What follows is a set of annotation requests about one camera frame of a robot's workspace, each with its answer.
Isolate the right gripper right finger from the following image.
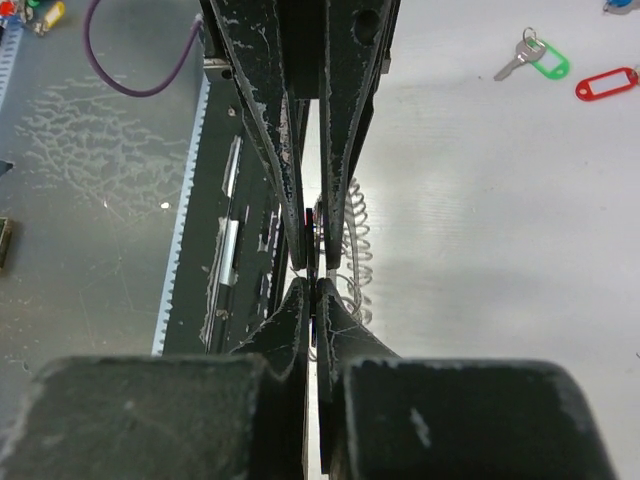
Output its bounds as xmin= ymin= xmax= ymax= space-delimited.
xmin=316 ymin=279 xmax=616 ymax=479

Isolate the red frame tagged key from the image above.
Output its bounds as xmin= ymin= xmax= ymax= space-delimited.
xmin=575 ymin=67 xmax=639 ymax=102

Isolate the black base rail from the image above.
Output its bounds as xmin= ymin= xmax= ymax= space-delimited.
xmin=162 ymin=88 xmax=287 ymax=355

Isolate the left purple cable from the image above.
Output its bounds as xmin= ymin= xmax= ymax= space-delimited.
xmin=82 ymin=0 xmax=205 ymax=98

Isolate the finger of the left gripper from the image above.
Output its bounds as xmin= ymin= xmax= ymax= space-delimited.
xmin=210 ymin=0 xmax=306 ymax=270
xmin=319 ymin=1 xmax=400 ymax=270

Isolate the metal disc with keyrings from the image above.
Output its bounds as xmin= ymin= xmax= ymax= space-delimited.
xmin=328 ymin=177 xmax=373 ymax=326

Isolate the blue tagged key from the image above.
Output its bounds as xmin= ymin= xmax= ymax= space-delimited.
xmin=603 ymin=0 xmax=639 ymax=15

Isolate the green tagged key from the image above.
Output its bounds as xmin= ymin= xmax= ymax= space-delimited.
xmin=493 ymin=27 xmax=570 ymax=82

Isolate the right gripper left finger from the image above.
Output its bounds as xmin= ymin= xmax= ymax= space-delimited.
xmin=1 ymin=278 xmax=309 ymax=479

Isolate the white slotted cable duct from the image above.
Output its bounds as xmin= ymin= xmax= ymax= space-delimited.
xmin=151 ymin=76 xmax=210 ymax=356

